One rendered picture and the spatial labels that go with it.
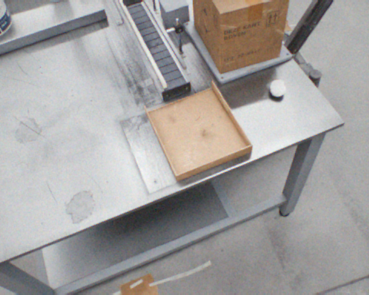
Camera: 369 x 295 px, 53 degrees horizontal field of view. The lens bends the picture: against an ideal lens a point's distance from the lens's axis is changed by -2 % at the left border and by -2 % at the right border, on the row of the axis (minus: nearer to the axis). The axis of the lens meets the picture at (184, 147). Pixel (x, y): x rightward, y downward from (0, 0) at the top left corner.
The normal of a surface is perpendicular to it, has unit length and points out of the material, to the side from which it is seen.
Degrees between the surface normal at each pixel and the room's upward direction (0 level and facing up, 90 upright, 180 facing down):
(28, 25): 0
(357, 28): 0
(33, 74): 0
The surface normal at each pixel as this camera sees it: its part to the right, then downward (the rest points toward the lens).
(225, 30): 0.31, 0.79
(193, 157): -0.07, -0.54
